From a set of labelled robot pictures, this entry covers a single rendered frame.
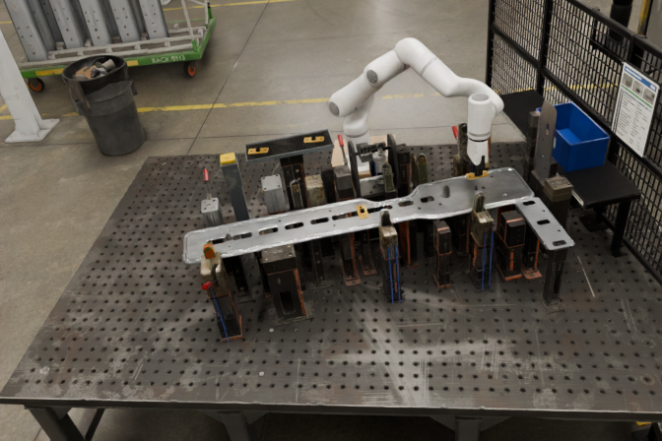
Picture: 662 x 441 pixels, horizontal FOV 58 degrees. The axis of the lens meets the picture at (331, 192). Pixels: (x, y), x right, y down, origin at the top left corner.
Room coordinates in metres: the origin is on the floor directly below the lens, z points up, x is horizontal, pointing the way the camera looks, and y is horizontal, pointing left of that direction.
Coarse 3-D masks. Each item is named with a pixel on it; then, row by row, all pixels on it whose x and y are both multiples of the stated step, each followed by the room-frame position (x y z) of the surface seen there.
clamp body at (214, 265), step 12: (216, 252) 1.64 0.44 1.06; (204, 264) 1.58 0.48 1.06; (216, 264) 1.58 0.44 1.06; (204, 276) 1.53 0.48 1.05; (216, 276) 1.56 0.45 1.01; (216, 288) 1.53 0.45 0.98; (228, 288) 1.56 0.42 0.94; (216, 300) 1.55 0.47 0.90; (228, 300) 1.55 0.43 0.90; (216, 312) 1.54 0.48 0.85; (228, 312) 1.55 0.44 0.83; (228, 324) 1.54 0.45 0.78; (240, 324) 1.59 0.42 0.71; (228, 336) 1.54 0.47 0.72; (240, 336) 1.53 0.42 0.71
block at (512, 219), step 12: (504, 216) 1.70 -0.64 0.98; (516, 216) 1.69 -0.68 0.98; (504, 228) 1.69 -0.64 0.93; (516, 228) 1.64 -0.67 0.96; (504, 240) 1.67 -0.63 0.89; (516, 240) 1.64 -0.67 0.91; (504, 252) 1.67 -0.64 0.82; (516, 252) 1.65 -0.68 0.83; (504, 264) 1.66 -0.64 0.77; (516, 264) 1.65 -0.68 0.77; (504, 276) 1.65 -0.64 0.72; (516, 276) 1.64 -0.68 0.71
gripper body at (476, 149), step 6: (468, 138) 1.90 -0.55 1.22; (468, 144) 1.90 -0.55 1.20; (474, 144) 1.84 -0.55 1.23; (480, 144) 1.82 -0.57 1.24; (486, 144) 1.82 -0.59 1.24; (468, 150) 1.89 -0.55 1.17; (474, 150) 1.84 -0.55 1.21; (480, 150) 1.82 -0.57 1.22; (486, 150) 1.82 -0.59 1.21; (474, 156) 1.83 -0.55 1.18; (480, 156) 1.82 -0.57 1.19; (486, 156) 1.82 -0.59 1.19; (474, 162) 1.83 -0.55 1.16; (486, 162) 1.82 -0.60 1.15
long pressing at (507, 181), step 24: (504, 168) 1.97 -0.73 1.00; (432, 192) 1.89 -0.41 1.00; (456, 192) 1.86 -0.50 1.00; (504, 192) 1.82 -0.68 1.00; (528, 192) 1.80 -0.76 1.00; (288, 216) 1.87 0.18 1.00; (312, 216) 1.84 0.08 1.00; (408, 216) 1.76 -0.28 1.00; (432, 216) 1.74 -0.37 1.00; (192, 240) 1.80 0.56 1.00; (240, 240) 1.75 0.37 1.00; (264, 240) 1.73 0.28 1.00; (288, 240) 1.72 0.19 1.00; (192, 264) 1.67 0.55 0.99
